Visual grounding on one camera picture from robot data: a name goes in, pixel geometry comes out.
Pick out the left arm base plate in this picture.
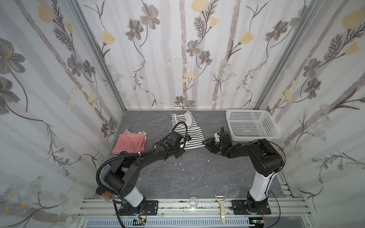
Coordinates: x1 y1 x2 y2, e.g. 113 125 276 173
117 200 159 216

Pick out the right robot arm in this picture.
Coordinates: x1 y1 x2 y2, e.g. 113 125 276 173
202 127 285 215

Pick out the white plastic basket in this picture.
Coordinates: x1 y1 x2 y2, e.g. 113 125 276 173
226 109 282 142

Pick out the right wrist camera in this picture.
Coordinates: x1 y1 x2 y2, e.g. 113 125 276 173
214 133 221 143

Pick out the red white striped tank top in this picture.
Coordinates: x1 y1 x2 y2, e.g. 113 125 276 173
112 129 146 155

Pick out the brown spice jar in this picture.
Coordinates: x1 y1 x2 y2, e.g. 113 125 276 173
96 187 113 201

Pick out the black white striped tank top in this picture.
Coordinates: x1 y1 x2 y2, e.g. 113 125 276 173
172 111 205 151

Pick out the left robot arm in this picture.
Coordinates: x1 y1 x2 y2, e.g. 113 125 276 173
96 121 191 215

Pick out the aluminium front rail frame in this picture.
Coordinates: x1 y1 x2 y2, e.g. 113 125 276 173
77 198 318 228

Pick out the black corrugated cable hose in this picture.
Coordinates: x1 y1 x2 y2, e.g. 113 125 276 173
95 152 143 228

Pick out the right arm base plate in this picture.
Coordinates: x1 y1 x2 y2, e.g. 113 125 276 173
231 199 271 215

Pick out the clear glass cup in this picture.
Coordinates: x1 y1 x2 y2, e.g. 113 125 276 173
189 197 199 209

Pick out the cream vegetable peeler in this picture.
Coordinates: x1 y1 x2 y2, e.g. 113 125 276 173
215 195 226 225

